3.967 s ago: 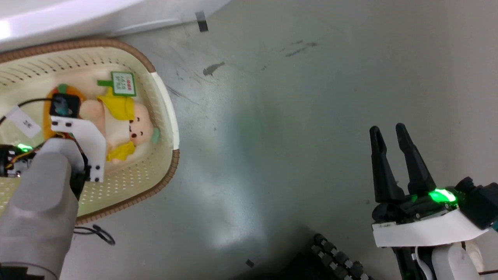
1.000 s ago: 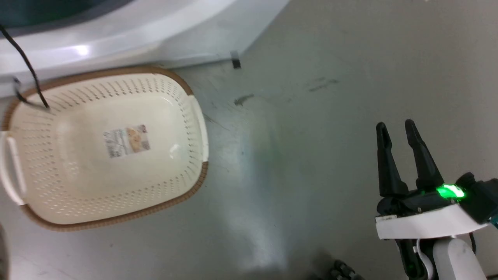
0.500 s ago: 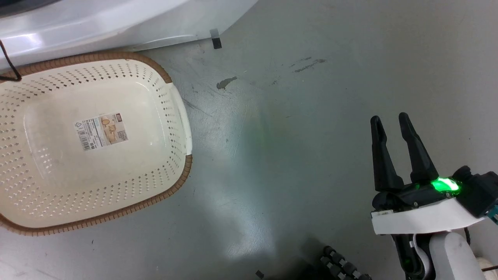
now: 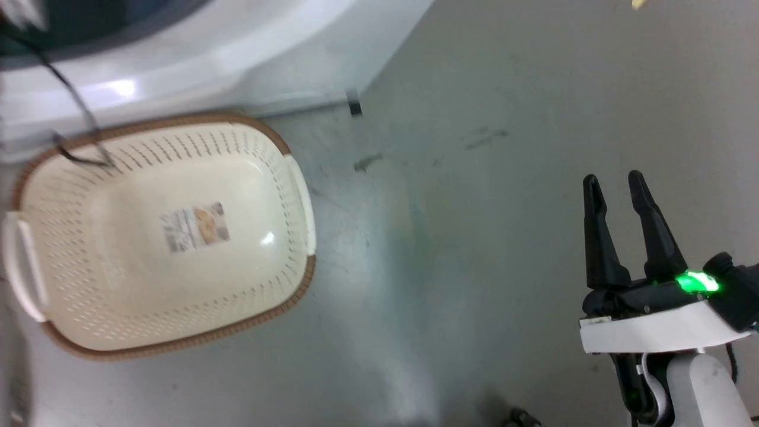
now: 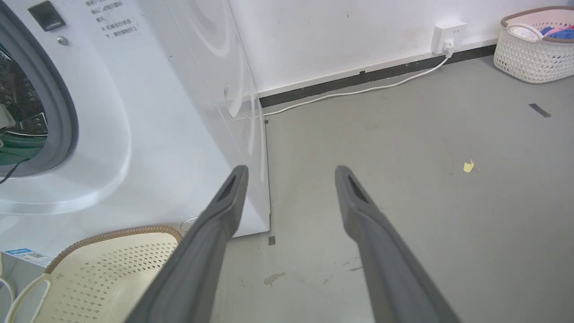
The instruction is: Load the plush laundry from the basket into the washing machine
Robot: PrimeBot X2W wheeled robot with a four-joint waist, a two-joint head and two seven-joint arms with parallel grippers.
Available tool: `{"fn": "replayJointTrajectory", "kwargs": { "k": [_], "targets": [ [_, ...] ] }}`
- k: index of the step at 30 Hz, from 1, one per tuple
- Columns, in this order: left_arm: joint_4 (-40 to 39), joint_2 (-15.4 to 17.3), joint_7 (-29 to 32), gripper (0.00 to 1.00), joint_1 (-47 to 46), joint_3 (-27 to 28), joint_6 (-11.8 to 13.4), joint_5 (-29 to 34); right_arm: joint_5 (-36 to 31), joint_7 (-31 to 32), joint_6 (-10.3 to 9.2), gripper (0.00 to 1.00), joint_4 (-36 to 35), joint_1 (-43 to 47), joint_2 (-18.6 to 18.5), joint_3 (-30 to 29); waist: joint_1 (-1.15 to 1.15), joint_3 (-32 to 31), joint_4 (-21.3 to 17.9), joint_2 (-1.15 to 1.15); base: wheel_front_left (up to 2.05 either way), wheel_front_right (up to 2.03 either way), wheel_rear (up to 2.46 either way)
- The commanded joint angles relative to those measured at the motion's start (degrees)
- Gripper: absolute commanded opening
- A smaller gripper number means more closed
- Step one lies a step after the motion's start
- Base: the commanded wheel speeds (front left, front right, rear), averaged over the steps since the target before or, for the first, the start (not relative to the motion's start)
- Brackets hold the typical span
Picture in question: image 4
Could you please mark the black washing machine foot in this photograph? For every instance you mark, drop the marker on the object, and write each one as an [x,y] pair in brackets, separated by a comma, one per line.
[354,102]

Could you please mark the white washing machine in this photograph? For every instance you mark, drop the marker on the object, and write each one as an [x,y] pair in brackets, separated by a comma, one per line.
[249,53]

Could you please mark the dark robot base part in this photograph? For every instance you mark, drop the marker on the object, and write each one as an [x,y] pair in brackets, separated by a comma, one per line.
[523,418]

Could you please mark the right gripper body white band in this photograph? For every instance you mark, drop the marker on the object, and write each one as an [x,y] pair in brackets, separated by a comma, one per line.
[652,329]

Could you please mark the paper label sticker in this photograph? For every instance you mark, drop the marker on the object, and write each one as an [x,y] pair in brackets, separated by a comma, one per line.
[194,227]

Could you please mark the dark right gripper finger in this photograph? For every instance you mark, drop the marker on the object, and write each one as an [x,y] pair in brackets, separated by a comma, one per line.
[655,231]
[599,237]

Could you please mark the cream laundry basket brown rim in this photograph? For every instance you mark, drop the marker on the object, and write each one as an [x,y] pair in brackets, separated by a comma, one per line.
[118,284]

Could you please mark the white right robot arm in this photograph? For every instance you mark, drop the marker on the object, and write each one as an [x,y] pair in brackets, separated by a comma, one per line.
[699,391]

